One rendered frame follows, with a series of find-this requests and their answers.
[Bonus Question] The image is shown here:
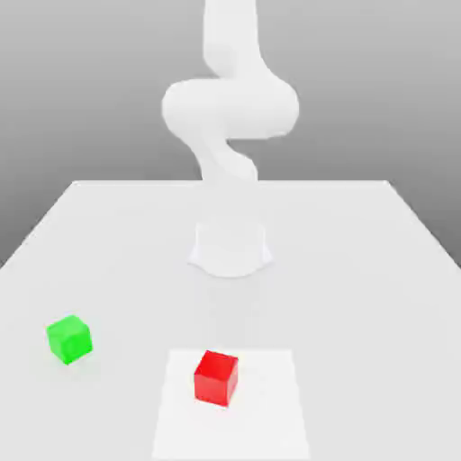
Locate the small green cube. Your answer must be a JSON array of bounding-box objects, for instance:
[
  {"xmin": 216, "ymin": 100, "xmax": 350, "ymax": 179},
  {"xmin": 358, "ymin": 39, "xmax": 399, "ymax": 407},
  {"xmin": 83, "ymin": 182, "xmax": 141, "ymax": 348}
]
[{"xmin": 45, "ymin": 314, "xmax": 94, "ymax": 366}]

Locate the small red cube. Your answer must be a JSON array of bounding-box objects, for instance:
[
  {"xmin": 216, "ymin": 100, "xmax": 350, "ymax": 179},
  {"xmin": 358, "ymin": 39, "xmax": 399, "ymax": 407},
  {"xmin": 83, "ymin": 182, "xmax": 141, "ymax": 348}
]
[{"xmin": 193, "ymin": 349, "xmax": 240, "ymax": 408}]

